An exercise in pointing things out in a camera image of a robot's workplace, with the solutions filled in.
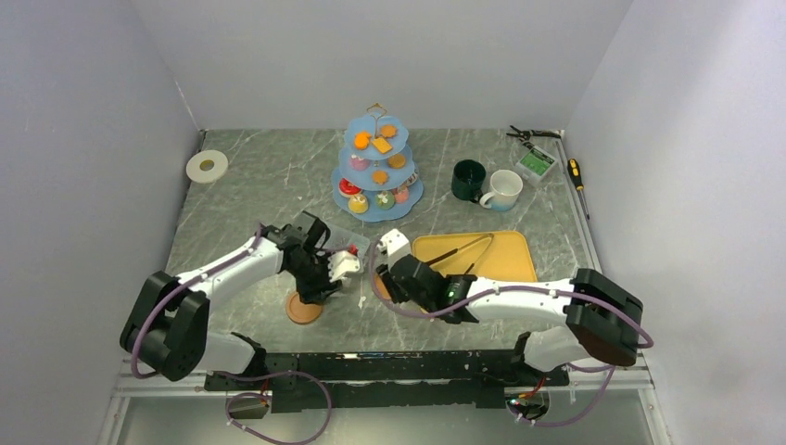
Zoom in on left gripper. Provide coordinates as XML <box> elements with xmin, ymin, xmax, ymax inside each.
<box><xmin>286</xmin><ymin>250</ymin><xmax>342</xmax><ymax>305</ymax></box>

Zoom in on brown round coaster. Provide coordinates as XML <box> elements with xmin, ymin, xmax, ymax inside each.
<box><xmin>285</xmin><ymin>292</ymin><xmax>323</xmax><ymax>325</ymax></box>
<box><xmin>374</xmin><ymin>274</ymin><xmax>391</xmax><ymax>301</ymax></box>

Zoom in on yellow cupcake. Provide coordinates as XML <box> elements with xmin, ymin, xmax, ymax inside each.
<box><xmin>348</xmin><ymin>193</ymin><xmax>369</xmax><ymax>214</ymax></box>

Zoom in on red donut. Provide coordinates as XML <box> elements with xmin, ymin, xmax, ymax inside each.
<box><xmin>338</xmin><ymin>178</ymin><xmax>362</xmax><ymax>198</ymax></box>

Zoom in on green cupcake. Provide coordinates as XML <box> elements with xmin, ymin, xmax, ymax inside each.
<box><xmin>375</xmin><ymin>190</ymin><xmax>396</xmax><ymax>210</ymax></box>

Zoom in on gold black serving tongs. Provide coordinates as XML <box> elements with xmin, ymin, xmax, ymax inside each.
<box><xmin>426</xmin><ymin>232</ymin><xmax>494</xmax><ymax>274</ymax></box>

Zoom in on white chocolate drizzle donut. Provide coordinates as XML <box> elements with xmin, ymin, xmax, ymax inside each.
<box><xmin>403</xmin><ymin>171</ymin><xmax>419</xmax><ymax>187</ymax></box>

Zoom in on blue three-tier cake stand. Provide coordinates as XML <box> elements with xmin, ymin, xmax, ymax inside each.
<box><xmin>331</xmin><ymin>103</ymin><xmax>424</xmax><ymax>223</ymax></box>

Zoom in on yellow serving tray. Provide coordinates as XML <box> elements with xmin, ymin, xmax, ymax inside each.
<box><xmin>412</xmin><ymin>230</ymin><xmax>538</xmax><ymax>283</ymax></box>

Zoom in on purple cupcake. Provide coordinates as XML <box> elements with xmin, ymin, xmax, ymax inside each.
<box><xmin>349</xmin><ymin>155</ymin><xmax>371</xmax><ymax>172</ymax></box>

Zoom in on flower shaped orange cookie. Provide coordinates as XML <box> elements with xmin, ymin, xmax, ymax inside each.
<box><xmin>371</xmin><ymin>170</ymin><xmax>389</xmax><ymax>185</ymax></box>

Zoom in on round orange biscuit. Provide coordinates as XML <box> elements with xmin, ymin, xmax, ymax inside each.
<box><xmin>387</xmin><ymin>153</ymin><xmax>407</xmax><ymax>170</ymax></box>

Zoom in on dark green mug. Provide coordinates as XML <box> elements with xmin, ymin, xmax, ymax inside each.
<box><xmin>450</xmin><ymin>159</ymin><xmax>487</xmax><ymax>203</ymax></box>

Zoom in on square yellow cracker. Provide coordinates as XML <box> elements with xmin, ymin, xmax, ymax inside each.
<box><xmin>371</xmin><ymin>137</ymin><xmax>393</xmax><ymax>154</ymax></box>

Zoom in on white mug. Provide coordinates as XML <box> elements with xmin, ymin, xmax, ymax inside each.
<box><xmin>478</xmin><ymin>170</ymin><xmax>524</xmax><ymax>212</ymax></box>

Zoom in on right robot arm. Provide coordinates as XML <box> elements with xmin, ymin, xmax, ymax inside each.
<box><xmin>370</xmin><ymin>254</ymin><xmax>653</xmax><ymax>385</ymax></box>

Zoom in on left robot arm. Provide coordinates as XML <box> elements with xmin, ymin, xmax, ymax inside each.
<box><xmin>120</xmin><ymin>211</ymin><xmax>361</xmax><ymax>389</ymax></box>

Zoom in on clear plastic screw box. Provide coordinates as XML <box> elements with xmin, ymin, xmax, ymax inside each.
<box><xmin>292</xmin><ymin>210</ymin><xmax>370</xmax><ymax>261</ymax></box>

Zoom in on white tape roll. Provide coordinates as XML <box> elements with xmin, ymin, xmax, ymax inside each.
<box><xmin>185</xmin><ymin>150</ymin><xmax>229</xmax><ymax>184</ymax></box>

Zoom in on green label plastic box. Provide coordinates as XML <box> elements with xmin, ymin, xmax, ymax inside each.
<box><xmin>514</xmin><ymin>143</ymin><xmax>560</xmax><ymax>186</ymax></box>

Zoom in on black pliers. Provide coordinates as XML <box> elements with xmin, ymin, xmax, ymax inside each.
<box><xmin>505</xmin><ymin>125</ymin><xmax>563</xmax><ymax>145</ymax></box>

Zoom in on yellow black screwdriver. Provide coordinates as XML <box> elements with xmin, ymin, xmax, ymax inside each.
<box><xmin>567</xmin><ymin>159</ymin><xmax>590</xmax><ymax>220</ymax></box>

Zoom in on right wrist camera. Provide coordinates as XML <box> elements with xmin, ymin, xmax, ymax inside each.
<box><xmin>376</xmin><ymin>229</ymin><xmax>412</xmax><ymax>266</ymax></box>

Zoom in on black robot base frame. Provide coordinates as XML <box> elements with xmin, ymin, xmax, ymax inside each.
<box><xmin>204</xmin><ymin>350</ymin><xmax>569</xmax><ymax>413</ymax></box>

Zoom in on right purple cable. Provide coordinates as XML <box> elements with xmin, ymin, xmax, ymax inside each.
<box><xmin>367</xmin><ymin>239</ymin><xmax>655</xmax><ymax>430</ymax></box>

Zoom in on aluminium rail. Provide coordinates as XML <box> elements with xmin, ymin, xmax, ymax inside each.
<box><xmin>114</xmin><ymin>349</ymin><xmax>654</xmax><ymax>398</ymax></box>

